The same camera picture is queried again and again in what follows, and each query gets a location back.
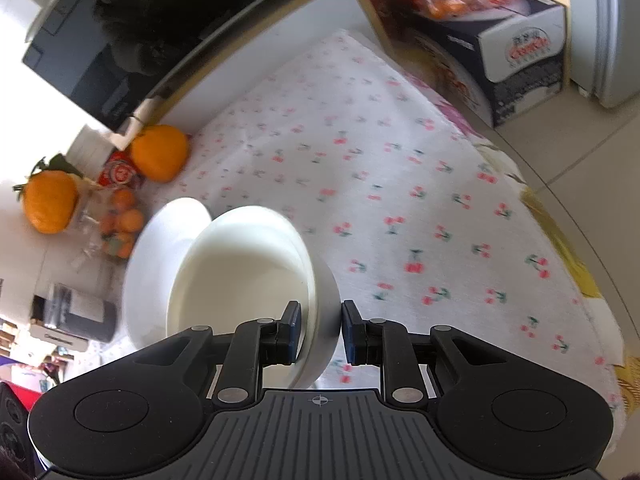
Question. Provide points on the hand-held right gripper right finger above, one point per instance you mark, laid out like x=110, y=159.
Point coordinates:
x=350, y=330

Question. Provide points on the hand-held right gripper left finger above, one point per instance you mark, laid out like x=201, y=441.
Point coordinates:
x=295, y=325

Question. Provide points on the white bowl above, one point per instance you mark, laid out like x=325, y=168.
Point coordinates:
x=325, y=310

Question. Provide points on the white swirl plate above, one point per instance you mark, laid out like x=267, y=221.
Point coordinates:
x=155, y=260

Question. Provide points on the clear jar with dark contents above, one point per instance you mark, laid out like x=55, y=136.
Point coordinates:
x=85, y=315

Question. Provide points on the cherry print tablecloth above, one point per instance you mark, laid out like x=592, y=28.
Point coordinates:
x=400, y=185

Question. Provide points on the white air fryer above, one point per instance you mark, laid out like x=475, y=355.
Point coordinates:
x=20, y=260

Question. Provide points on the pile of small oranges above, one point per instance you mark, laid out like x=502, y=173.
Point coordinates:
x=127, y=220

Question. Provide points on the glass jar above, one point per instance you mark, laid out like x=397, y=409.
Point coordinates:
x=87, y=220

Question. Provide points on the large orange with leaves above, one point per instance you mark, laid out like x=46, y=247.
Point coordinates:
x=50, y=202

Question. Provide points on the floral table cover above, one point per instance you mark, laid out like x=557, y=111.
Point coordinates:
x=575, y=270

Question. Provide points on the red label cup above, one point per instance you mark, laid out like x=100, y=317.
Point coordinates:
x=117, y=172

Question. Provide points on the stack of white paper cups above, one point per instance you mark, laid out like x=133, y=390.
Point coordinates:
x=90, y=147

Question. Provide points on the dark cardboard carton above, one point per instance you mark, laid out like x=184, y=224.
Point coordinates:
x=525, y=60

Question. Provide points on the black microwave oven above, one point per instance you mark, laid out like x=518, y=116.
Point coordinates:
x=150, y=35

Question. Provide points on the grey refrigerator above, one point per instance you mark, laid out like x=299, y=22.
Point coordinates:
x=615, y=35

